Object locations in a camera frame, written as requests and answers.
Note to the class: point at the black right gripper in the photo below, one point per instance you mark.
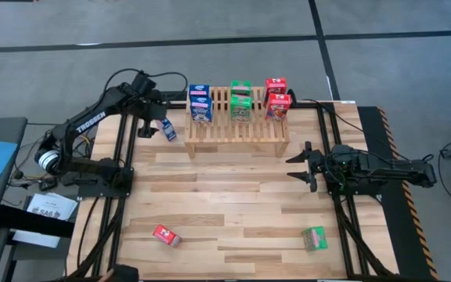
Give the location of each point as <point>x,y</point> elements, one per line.
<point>321,166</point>

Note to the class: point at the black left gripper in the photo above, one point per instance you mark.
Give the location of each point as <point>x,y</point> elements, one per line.
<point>154,107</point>

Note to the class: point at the blue Frosted Flakes cereal box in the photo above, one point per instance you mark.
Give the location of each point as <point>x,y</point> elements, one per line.
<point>199,90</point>
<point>168,131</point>
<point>201,111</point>

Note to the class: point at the red Froot Loops cereal box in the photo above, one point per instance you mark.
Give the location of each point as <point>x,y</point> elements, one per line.
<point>166,235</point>
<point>278,105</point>
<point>275,84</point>

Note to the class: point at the green Apple Jacks cereal box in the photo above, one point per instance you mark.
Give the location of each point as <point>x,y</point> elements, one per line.
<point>314,239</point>
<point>241,87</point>
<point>241,109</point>

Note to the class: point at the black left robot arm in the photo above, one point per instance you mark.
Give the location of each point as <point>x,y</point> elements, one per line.
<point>92,119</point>

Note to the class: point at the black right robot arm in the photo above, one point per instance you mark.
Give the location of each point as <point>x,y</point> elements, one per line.
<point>397,170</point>

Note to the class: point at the wooden slatted shelf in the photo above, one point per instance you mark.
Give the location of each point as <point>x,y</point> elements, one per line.
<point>225,133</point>

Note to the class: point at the black perforated plate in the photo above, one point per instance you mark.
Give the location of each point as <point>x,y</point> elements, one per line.
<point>176,96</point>

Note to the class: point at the black power adapter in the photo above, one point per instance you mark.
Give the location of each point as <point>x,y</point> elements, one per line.
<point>48,184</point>

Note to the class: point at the white printed paper sheet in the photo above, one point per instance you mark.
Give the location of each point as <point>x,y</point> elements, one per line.
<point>53,203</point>

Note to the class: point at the black mat hazard stripes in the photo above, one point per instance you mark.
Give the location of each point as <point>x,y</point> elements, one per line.
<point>401,235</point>

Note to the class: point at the person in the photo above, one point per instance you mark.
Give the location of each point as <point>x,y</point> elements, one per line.
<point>123,273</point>

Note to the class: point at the black table crossbar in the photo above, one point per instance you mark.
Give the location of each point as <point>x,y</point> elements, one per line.
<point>22,221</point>

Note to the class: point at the plain white paper sheet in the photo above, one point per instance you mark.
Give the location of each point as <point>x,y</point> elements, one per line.
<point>33,238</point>

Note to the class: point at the black aluminium table frame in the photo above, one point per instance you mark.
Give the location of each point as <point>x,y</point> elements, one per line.
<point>321,129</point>

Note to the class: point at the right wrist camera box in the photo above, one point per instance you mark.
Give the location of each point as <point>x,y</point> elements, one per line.
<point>347,153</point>

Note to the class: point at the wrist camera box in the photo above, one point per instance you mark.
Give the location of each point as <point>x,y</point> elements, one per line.
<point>144,83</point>
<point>347,153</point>

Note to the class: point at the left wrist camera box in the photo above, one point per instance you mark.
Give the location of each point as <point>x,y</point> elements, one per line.
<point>144,83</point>

